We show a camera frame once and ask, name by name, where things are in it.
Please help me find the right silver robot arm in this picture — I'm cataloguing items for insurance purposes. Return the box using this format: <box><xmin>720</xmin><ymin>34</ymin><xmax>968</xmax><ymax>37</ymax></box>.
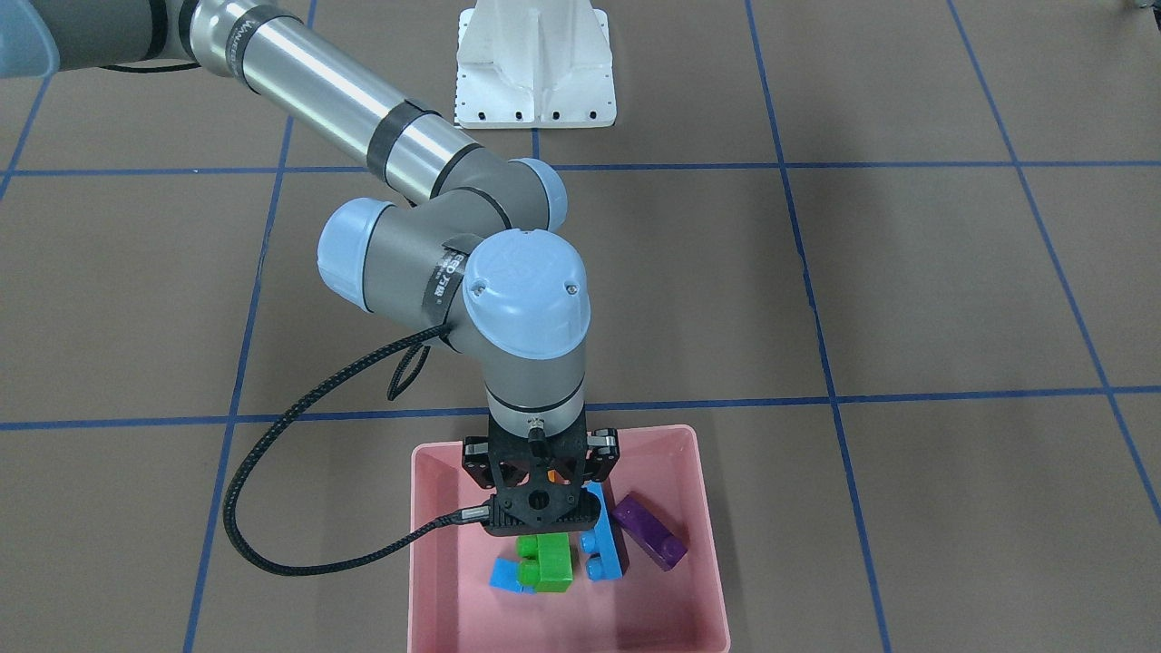
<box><xmin>3</xmin><ymin>1</ymin><xmax>619</xmax><ymax>536</ymax></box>

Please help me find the braided black right-arm cable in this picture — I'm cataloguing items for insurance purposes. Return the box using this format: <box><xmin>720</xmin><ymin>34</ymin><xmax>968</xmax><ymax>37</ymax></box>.
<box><xmin>222</xmin><ymin>325</ymin><xmax>495</xmax><ymax>577</ymax></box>

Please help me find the pink plastic box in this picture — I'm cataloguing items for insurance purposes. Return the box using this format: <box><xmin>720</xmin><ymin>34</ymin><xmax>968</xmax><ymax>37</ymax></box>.
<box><xmin>408</xmin><ymin>424</ymin><xmax>731</xmax><ymax>652</ymax></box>

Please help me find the purple sloped block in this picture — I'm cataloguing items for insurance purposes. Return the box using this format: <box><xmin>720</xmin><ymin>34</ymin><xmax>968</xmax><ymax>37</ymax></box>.
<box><xmin>612</xmin><ymin>495</ymin><xmax>688</xmax><ymax>571</ymax></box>

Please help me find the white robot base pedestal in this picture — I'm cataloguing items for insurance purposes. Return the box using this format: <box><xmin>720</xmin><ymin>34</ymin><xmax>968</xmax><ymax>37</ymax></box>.
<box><xmin>454</xmin><ymin>1</ymin><xmax>618</xmax><ymax>130</ymax></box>

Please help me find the long blue four-stud block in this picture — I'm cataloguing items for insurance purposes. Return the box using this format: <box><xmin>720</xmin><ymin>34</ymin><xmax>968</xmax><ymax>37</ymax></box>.
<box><xmin>578</xmin><ymin>481</ymin><xmax>627</xmax><ymax>582</ymax></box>

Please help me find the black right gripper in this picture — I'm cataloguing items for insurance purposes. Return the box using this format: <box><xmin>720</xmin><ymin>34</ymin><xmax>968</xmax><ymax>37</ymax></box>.
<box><xmin>462</xmin><ymin>416</ymin><xmax>620</xmax><ymax>537</ymax></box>

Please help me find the small blue single-stud block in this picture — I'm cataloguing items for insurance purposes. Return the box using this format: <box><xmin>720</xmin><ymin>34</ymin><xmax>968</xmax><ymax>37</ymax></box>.
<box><xmin>488</xmin><ymin>558</ymin><xmax>536</xmax><ymax>595</ymax></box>

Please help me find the green two-stud block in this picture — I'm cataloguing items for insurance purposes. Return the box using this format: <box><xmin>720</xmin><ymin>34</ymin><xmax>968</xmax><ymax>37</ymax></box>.
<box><xmin>517</xmin><ymin>532</ymin><xmax>575</xmax><ymax>593</ymax></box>

